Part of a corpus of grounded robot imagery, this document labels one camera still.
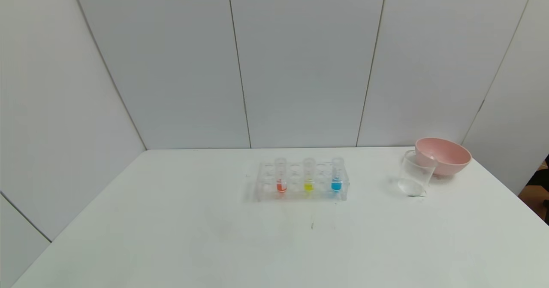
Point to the test tube with red pigment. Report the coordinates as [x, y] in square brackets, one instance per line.
[281, 186]

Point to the test tube with blue pigment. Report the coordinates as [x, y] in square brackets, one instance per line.
[336, 186]

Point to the test tube with yellow pigment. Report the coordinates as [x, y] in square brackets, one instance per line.
[309, 186]

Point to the clear plastic test tube rack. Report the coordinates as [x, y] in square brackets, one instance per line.
[296, 193]

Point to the clear glass beaker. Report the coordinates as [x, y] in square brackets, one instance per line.
[414, 176]

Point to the pink bowl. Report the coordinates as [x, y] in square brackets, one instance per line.
[450, 159]

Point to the dark object beyond table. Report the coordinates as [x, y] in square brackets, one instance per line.
[541, 176]

